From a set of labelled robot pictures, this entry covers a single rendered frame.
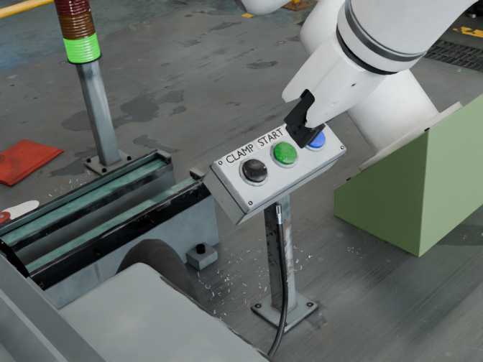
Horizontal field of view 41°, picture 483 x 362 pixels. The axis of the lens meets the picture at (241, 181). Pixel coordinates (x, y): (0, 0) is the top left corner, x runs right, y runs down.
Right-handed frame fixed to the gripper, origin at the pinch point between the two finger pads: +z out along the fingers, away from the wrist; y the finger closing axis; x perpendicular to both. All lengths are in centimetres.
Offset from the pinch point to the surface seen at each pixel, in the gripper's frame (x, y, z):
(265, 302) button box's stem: 12.2, 0.9, 30.1
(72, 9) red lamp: -48, -5, 35
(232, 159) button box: -2.5, 5.8, 6.7
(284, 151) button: -0.2, -0.3, 6.0
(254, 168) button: -0.2, 4.6, 6.0
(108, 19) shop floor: -224, -180, 310
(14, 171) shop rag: -40, 9, 69
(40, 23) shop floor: -255, -146, 334
